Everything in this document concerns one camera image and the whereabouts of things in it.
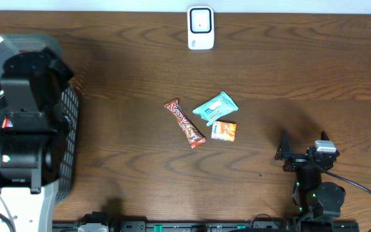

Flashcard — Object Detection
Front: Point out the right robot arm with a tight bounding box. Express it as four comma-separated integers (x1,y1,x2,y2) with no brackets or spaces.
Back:
274,131,345,231

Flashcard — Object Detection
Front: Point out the small orange tissue packet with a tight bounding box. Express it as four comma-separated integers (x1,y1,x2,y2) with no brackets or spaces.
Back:
211,121,236,142

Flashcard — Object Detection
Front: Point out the white barcode scanner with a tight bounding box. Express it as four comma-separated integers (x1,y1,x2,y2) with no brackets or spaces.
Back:
187,6,215,50

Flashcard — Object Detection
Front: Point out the mint green wipes packet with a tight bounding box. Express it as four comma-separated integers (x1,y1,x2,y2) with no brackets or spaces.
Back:
193,92,239,126

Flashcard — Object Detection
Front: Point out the grey plastic mesh basket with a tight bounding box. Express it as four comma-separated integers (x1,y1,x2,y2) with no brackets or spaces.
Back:
0,33,79,223

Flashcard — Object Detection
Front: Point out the red chocolate bar wrapper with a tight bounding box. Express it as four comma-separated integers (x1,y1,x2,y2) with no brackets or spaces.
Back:
164,99,207,149

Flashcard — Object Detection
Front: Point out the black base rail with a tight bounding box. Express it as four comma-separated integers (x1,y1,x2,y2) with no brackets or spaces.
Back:
52,212,360,232

